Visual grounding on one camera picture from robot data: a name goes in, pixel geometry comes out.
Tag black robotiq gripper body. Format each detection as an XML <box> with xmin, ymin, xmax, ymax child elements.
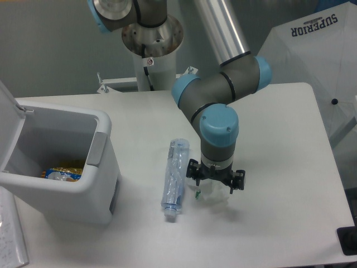
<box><xmin>199</xmin><ymin>164</ymin><xmax>232</xmax><ymax>186</ymax></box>

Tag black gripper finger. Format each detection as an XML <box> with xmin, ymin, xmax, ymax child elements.
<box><xmin>227</xmin><ymin>170</ymin><xmax>246</xmax><ymax>194</ymax></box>
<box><xmin>186</xmin><ymin>159</ymin><xmax>201</xmax><ymax>186</ymax></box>

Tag white paper wrapper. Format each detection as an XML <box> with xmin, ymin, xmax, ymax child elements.
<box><xmin>187</xmin><ymin>179</ymin><xmax>229</xmax><ymax>204</ymax></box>

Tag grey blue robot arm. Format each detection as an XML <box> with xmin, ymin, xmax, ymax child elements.
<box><xmin>88</xmin><ymin>1</ymin><xmax>272</xmax><ymax>191</ymax></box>

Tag white trash can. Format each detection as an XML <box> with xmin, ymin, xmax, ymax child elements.
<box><xmin>1</xmin><ymin>85</ymin><xmax>120</xmax><ymax>224</ymax></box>

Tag crushed clear plastic bottle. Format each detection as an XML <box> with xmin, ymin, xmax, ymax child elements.
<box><xmin>161</xmin><ymin>138</ymin><xmax>190</xmax><ymax>222</ymax></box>

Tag black device at edge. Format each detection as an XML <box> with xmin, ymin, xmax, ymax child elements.
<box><xmin>337</xmin><ymin>226</ymin><xmax>356</xmax><ymax>256</ymax></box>

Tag yellow blue snack bag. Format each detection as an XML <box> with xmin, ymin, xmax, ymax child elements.
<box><xmin>41</xmin><ymin>167</ymin><xmax>83</xmax><ymax>182</ymax></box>

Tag white superior umbrella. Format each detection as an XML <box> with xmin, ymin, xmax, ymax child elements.
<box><xmin>258</xmin><ymin>2</ymin><xmax>356</xmax><ymax>136</ymax></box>

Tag white whiteboard with writing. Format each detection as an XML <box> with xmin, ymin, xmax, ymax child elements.
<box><xmin>1</xmin><ymin>187</ymin><xmax>29</xmax><ymax>267</ymax></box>

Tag white metal base bracket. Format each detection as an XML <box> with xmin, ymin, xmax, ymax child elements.
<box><xmin>96</xmin><ymin>66</ymin><xmax>199</xmax><ymax>94</ymax></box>

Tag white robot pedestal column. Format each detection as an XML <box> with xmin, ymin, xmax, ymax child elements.
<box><xmin>122</xmin><ymin>15</ymin><xmax>184</xmax><ymax>92</ymax></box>

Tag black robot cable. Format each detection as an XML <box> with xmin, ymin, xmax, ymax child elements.
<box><xmin>141</xmin><ymin>44</ymin><xmax>155</xmax><ymax>92</ymax></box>

